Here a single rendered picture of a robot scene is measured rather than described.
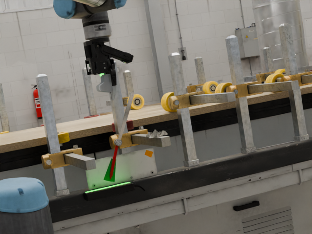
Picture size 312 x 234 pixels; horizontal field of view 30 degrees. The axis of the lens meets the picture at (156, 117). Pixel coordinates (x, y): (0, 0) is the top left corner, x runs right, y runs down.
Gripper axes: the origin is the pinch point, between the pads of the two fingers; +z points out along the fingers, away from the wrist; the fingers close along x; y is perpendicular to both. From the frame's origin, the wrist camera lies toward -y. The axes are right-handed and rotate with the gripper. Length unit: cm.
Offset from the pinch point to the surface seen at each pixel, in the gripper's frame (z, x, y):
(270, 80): 5, -24, -78
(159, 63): -26, -697, -302
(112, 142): 16.2, -6.8, 1.5
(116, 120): 8.6, -6.1, -1.3
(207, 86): 5, -96, -84
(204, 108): 12, -22, -44
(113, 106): 3.5, -6.2, -1.2
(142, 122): 12.3, -22.0, -16.4
